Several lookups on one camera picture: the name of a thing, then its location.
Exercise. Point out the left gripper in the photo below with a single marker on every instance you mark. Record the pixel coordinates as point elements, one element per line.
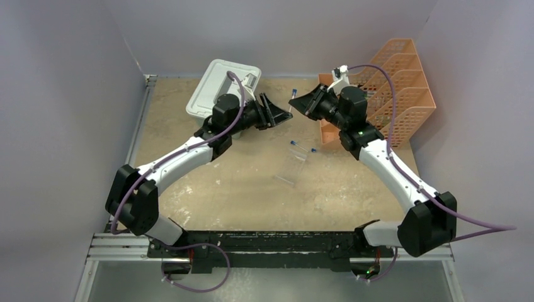
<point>269,114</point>

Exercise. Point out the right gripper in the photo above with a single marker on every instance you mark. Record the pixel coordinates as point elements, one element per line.
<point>310,104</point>

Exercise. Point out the white plastic bin lid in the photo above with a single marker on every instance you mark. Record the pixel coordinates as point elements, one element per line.
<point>215,83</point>

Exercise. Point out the teal plastic bin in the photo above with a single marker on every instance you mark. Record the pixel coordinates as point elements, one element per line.
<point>214,125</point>

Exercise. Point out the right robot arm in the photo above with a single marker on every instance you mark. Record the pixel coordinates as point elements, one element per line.
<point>428,220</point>

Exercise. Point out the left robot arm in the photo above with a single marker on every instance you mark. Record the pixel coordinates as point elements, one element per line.
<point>133,200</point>

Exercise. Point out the clear acrylic tube rack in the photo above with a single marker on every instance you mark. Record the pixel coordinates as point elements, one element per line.
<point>292,166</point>

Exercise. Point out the orange plastic file organizer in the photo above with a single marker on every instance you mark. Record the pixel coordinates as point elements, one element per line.
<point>413,100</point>

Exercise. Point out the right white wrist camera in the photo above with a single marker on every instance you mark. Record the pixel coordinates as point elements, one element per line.
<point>340,79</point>

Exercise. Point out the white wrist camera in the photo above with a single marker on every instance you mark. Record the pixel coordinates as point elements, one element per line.
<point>340,79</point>
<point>249,84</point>

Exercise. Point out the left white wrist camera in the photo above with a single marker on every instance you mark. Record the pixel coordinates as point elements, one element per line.
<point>249,84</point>

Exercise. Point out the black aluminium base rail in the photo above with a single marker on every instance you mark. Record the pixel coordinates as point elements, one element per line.
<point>206,250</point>

